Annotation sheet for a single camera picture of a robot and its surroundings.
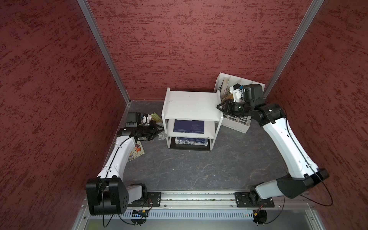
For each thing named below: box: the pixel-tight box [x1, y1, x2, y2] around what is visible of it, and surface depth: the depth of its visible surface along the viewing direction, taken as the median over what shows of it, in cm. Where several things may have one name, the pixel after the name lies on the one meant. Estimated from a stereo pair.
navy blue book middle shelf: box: [173, 119, 205, 135], surface depth 85 cm
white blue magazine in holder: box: [213, 72, 231, 94], surface depth 105 cm
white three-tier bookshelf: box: [161, 87, 224, 151], surface depth 77 cm
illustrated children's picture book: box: [127, 140, 145, 162], surface depth 92 cm
